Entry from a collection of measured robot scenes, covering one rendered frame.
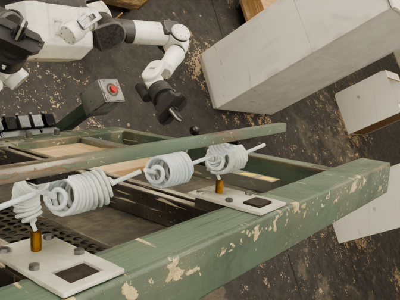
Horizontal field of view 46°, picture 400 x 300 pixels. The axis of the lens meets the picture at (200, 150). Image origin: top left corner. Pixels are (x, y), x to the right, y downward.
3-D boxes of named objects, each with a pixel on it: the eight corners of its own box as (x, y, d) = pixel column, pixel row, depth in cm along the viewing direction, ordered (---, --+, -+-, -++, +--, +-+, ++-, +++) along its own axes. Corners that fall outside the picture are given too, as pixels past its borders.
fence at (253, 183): (89, 145, 207) (89, 136, 206) (280, 191, 148) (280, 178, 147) (80, 147, 203) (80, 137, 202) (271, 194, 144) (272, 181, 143)
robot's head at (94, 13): (64, 27, 154) (74, 16, 148) (82, 15, 159) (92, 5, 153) (77, 42, 155) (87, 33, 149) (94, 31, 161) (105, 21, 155)
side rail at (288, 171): (131, 152, 227) (132, 129, 225) (355, 203, 159) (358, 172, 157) (122, 153, 222) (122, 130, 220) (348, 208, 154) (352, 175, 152)
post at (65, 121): (25, 153, 283) (94, 100, 236) (28, 162, 282) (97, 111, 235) (16, 154, 278) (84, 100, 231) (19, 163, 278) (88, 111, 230)
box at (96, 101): (97, 94, 238) (118, 78, 227) (105, 116, 237) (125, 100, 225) (77, 94, 229) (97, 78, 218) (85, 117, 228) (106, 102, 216)
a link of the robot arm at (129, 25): (122, 37, 190) (89, 35, 183) (125, 15, 186) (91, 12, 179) (133, 46, 181) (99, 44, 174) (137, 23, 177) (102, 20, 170)
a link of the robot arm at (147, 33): (172, 36, 201) (122, 33, 189) (185, 16, 191) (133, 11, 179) (179, 59, 197) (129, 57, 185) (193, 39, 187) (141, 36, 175)
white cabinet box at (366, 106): (349, 97, 668) (397, 74, 623) (363, 136, 653) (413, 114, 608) (334, 94, 635) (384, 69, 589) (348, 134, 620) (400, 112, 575)
